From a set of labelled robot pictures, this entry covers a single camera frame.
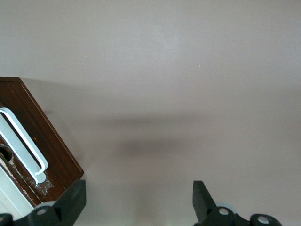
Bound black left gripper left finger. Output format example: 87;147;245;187
0;179;87;226

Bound beige plastic drawer cabinet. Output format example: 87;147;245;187
0;162;36;219

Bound large table cover sheet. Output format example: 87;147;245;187
0;0;301;226

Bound white loop drawer handle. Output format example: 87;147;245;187
0;107;49;184

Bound dark wooden tray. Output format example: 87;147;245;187
0;77;85;208

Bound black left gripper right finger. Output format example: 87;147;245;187
192;180;282;226

